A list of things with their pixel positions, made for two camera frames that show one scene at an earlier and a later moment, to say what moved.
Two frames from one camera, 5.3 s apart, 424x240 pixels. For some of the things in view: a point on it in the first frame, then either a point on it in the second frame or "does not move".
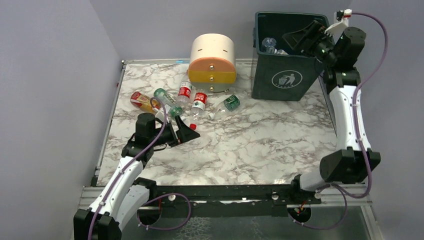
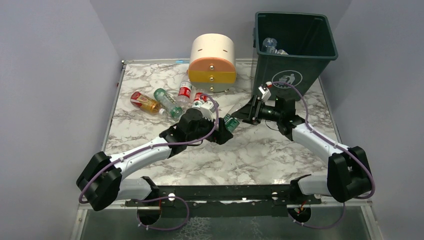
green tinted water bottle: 176,110 does not move
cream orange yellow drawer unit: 212,67 does not move
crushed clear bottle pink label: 269,43 does not move
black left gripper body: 178,131 → 218,133
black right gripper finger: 299,40 → 250,112
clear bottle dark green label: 230,103 → 231,123
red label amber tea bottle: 143,102 does not move
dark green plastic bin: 280,72 does not move
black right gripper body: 315,36 → 256,111
